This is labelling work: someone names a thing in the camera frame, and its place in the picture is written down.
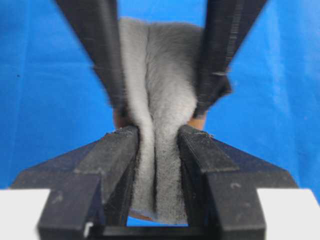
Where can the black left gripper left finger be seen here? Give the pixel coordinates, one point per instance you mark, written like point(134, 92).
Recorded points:
point(91, 184)

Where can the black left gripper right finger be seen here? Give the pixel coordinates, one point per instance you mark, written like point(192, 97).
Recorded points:
point(220, 184)

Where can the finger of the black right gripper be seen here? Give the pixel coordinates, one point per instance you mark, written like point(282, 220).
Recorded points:
point(96, 25)
point(227, 24)

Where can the blue table cloth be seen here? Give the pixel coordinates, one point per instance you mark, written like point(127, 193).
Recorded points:
point(52, 102)

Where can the white and orange sponge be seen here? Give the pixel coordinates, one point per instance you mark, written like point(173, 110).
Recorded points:
point(159, 61)

